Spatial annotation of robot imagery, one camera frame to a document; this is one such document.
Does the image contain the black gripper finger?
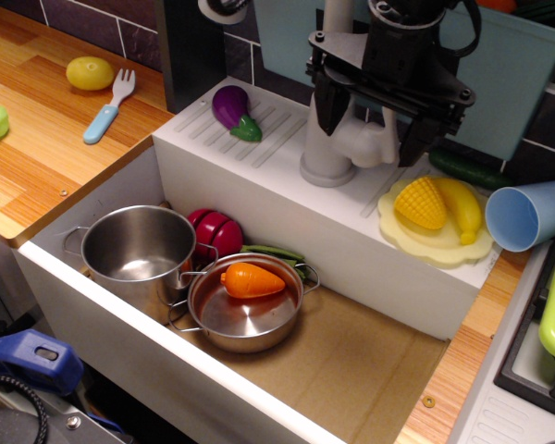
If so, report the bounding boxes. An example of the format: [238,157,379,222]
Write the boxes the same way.
[398,117,440,167]
[314,72,350,136]

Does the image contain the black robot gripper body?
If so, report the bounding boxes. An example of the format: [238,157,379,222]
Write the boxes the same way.
[309,1,482,136]

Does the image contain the white toy faucet with lever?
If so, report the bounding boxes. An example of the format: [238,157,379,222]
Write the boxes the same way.
[298,0,401,188]

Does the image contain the yellow toy corn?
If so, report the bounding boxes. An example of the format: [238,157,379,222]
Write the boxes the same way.
[393,177,448,230]

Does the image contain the dark green toy cucumber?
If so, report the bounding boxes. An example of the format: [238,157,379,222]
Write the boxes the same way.
[428,147,514,191]

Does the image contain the yellow toy banana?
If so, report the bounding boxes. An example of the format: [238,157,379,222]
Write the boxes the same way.
[434,178,483,245]

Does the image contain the purple toy eggplant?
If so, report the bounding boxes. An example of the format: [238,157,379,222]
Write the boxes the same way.
[212,85,263,142]

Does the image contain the teal plastic bin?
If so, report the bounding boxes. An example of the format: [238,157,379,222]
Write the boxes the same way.
[253,1,555,161]

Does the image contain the pale yellow plate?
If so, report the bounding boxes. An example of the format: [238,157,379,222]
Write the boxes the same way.
[377,179,494,269]

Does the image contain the light blue cup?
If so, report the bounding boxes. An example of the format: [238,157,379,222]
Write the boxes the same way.
[485,180,555,253]

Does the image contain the green cloth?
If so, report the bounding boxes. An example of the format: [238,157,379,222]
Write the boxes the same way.
[240,244,320,283]

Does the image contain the magenta toy onion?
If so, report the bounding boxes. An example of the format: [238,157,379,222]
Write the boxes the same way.
[187,208,244,265]

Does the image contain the white sink unit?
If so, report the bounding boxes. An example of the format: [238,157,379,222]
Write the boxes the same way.
[17,88,500,443]

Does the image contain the orange toy carrot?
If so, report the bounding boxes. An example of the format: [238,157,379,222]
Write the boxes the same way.
[220,262,286,299]

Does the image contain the shallow steel pan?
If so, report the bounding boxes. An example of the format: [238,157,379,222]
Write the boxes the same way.
[168,253,320,353]

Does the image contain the yellow toy lemon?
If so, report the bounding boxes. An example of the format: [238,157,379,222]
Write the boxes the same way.
[66,56,115,91]

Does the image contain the tall steel pot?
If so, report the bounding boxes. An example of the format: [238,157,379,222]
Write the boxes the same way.
[62,205,218,325]

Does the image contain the black stove grate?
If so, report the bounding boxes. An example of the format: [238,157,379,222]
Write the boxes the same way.
[493,235,555,411]

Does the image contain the blue clamp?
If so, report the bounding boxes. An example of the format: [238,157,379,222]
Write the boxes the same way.
[0,329,84,396]

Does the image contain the white fork blue handle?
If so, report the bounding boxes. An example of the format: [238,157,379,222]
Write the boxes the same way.
[83,69,136,145]

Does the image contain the black cable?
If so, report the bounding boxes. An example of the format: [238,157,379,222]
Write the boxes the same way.
[0,373,50,444]

